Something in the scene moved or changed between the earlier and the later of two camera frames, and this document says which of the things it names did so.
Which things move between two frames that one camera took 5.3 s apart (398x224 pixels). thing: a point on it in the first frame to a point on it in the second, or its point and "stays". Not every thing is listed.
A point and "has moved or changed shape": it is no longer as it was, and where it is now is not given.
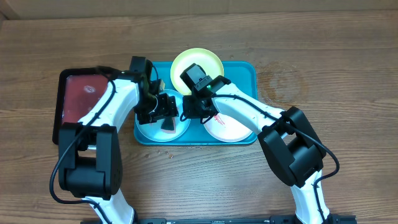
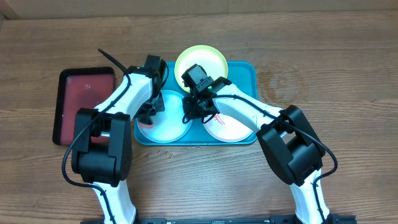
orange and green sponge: x=168 y=125 to x=143 y=126
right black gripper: x=188 y=103 stays
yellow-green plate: x=209 y=61 has moved or changed shape
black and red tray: x=80 y=91 stays
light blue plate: x=153 y=130 stays
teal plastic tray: x=243 y=74 stays
